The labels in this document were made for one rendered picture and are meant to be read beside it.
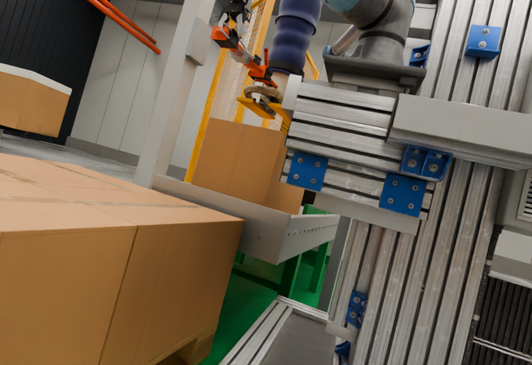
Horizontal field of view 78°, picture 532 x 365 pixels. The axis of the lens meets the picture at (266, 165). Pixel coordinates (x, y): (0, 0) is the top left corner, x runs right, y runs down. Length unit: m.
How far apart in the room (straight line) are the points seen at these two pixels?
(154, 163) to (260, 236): 1.39
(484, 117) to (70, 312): 0.86
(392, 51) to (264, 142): 0.79
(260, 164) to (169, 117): 1.26
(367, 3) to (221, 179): 1.01
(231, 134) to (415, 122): 1.03
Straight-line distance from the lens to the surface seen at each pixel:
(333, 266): 1.89
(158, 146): 2.57
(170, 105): 2.60
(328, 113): 0.81
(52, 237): 0.69
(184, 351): 1.37
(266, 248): 1.37
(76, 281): 0.76
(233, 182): 1.52
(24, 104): 2.75
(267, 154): 1.47
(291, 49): 1.85
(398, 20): 0.92
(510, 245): 10.92
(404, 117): 0.69
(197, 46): 2.70
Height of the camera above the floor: 0.72
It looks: 3 degrees up
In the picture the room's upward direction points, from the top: 15 degrees clockwise
